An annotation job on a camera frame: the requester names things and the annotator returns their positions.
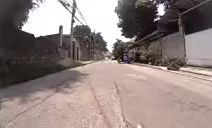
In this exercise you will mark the pale pavement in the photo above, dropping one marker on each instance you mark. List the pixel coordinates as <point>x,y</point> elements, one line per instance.
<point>197,70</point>

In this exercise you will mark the row of trees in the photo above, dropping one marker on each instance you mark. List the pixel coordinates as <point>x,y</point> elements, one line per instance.
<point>90,40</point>

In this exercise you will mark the low building with pillar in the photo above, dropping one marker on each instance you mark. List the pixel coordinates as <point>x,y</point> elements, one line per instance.
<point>65,43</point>

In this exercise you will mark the roadside bushes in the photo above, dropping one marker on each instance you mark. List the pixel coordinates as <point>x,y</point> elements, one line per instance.
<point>160,60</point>

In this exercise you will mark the blue vehicle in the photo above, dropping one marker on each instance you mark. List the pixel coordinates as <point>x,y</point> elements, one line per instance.
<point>126,60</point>

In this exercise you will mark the grey concrete wall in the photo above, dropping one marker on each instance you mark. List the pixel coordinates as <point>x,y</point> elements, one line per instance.
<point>172,46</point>

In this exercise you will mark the white wall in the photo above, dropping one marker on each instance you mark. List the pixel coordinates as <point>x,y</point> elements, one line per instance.
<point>202,46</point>

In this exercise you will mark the dark roofed building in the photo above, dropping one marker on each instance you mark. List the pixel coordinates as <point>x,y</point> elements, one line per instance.
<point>194,16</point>

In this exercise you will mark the utility pole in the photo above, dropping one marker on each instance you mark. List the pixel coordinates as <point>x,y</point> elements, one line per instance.
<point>72,26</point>

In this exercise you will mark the dark boundary wall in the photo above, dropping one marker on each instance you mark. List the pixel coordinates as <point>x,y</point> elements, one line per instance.
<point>27,53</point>

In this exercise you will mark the large shady tree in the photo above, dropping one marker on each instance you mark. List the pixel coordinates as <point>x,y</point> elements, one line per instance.
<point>10,16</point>

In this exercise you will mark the small green tree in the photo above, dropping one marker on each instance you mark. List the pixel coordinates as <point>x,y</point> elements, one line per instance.
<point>119,48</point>

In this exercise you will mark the tall dark green tree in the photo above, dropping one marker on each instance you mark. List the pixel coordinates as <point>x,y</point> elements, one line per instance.
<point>137,16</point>

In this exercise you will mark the grey-brown concrete road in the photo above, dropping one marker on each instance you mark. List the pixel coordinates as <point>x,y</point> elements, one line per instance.
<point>144,100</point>

